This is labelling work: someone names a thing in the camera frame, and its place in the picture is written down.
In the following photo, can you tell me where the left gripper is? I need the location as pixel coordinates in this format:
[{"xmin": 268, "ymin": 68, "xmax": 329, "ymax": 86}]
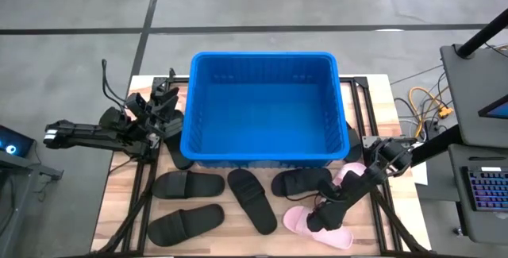
[{"xmin": 133, "ymin": 86, "xmax": 180, "ymax": 141}]

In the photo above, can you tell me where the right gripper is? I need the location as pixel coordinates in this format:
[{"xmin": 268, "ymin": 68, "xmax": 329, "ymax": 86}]
[{"xmin": 306, "ymin": 170, "xmax": 372, "ymax": 232}]

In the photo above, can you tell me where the pink slide sandal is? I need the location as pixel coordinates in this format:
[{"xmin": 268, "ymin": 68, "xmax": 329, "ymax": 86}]
[
  {"xmin": 332, "ymin": 161, "xmax": 368, "ymax": 187},
  {"xmin": 282, "ymin": 205, "xmax": 354, "ymax": 250}
]

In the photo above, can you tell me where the blue plastic bin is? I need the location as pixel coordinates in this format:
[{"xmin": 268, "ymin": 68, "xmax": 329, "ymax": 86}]
[{"xmin": 179, "ymin": 51, "xmax": 351, "ymax": 168}]

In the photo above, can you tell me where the white paper sheet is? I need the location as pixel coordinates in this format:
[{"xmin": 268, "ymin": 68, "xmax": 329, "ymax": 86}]
[{"xmin": 412, "ymin": 160, "xmax": 429, "ymax": 187}]

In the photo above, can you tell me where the black desk crossbeam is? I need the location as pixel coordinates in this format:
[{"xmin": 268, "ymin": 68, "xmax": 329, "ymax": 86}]
[{"xmin": 408, "ymin": 125, "xmax": 464, "ymax": 168}]

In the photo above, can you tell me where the grey keyboard desk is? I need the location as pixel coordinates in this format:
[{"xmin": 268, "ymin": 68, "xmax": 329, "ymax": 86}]
[{"xmin": 447, "ymin": 143, "xmax": 508, "ymax": 246}]

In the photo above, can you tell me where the grey side desk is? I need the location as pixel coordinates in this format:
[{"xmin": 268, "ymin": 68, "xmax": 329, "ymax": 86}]
[{"xmin": 0, "ymin": 150, "xmax": 64, "ymax": 258}]

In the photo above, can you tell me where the backlit keyboard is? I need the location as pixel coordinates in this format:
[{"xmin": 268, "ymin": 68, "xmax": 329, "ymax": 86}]
[{"xmin": 461, "ymin": 165, "xmax": 508, "ymax": 212}]

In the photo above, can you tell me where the grey monitor stand desk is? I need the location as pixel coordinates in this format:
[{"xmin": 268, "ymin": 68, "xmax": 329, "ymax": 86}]
[{"xmin": 439, "ymin": 43, "xmax": 508, "ymax": 148}]

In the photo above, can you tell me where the tilted monitor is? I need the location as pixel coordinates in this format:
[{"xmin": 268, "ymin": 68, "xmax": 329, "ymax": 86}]
[{"xmin": 477, "ymin": 94, "xmax": 508, "ymax": 121}]

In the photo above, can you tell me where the black monitor stand pole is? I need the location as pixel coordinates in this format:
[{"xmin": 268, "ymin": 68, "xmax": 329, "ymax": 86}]
[{"xmin": 455, "ymin": 6, "xmax": 508, "ymax": 59}]

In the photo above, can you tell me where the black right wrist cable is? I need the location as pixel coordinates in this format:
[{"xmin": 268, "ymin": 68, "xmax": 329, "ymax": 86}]
[{"xmin": 284, "ymin": 192, "xmax": 323, "ymax": 211}]

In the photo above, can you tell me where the grey metal bracket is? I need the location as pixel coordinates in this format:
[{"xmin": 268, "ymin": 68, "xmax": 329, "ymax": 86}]
[{"xmin": 360, "ymin": 134, "xmax": 379, "ymax": 150}]

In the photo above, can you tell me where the black aluminium table frame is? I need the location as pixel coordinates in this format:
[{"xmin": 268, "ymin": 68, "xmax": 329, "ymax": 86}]
[{"xmin": 91, "ymin": 67, "xmax": 432, "ymax": 258}]

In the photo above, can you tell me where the computer with blue ring light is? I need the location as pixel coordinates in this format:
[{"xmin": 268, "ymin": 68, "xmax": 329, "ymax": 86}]
[{"xmin": 0, "ymin": 125, "xmax": 36, "ymax": 158}]

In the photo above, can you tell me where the yellow cable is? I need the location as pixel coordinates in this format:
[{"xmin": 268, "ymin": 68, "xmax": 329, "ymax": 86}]
[{"xmin": 408, "ymin": 86, "xmax": 454, "ymax": 139}]

